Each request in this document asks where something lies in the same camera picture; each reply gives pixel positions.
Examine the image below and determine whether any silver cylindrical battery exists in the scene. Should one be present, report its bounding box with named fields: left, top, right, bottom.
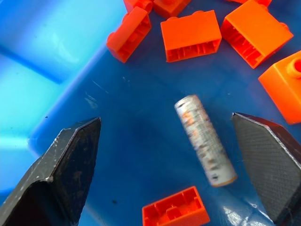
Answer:
left=174, top=94, right=238, bottom=188

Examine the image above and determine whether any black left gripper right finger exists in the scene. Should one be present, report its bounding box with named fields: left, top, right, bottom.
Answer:
left=231, top=112, right=301, bottom=225

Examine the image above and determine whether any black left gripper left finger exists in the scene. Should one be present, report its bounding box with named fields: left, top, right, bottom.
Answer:
left=0, top=117, right=102, bottom=226

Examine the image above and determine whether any orange plastic building brick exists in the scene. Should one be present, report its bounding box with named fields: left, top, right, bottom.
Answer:
left=220, top=0, right=294, bottom=69
left=106, top=6, right=152, bottom=64
left=124, top=0, right=155, bottom=14
left=142, top=186, right=211, bottom=226
left=160, top=9, right=222, bottom=63
left=225, top=0, right=273, bottom=8
left=152, top=0, right=192, bottom=20
left=258, top=50, right=301, bottom=125

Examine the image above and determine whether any blue plastic bin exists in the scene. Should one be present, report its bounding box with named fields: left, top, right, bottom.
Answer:
left=0, top=0, right=301, bottom=226

